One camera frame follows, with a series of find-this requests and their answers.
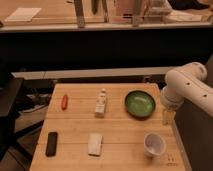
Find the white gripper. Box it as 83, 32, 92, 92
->
160, 87, 182, 125

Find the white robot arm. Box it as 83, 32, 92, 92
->
160, 62, 213, 125

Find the white sponge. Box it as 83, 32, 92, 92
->
88, 133, 103, 156

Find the white paper cup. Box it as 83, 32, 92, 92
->
144, 133, 166, 158

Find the green bowl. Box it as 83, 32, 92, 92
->
124, 90, 156, 118

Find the white bottle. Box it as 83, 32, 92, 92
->
95, 88, 107, 118

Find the black rectangular device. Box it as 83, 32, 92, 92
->
45, 132, 58, 157

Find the white paper sheet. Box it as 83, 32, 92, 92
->
4, 8, 41, 22

